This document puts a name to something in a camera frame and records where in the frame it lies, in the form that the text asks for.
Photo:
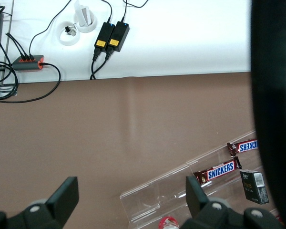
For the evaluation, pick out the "clear acrylic stepped display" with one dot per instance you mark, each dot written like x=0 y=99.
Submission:
x=157 y=190

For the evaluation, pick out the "brown Snickers bar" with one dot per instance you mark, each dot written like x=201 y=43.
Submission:
x=219 y=170
x=246 y=146

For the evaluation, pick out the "red snack can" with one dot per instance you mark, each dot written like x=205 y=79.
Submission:
x=168 y=223

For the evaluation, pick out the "white plastic piece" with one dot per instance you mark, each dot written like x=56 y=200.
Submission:
x=83 y=12

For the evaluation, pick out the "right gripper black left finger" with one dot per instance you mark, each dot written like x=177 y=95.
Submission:
x=62 y=200

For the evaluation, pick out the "small black box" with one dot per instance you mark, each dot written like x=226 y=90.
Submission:
x=252 y=188

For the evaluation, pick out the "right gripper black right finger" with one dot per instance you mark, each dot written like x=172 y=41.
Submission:
x=197 y=202

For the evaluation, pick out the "black power adapter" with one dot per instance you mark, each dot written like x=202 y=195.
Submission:
x=104 y=35
x=119 y=35

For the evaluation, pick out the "aluminium strip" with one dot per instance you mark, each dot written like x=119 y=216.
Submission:
x=8 y=40

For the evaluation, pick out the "grey orange USB hub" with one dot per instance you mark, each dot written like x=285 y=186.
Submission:
x=26 y=65

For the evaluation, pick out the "small black silver clip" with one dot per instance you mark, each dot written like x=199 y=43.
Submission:
x=71 y=31

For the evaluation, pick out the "silver foil tape patch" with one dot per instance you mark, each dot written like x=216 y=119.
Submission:
x=4 y=91

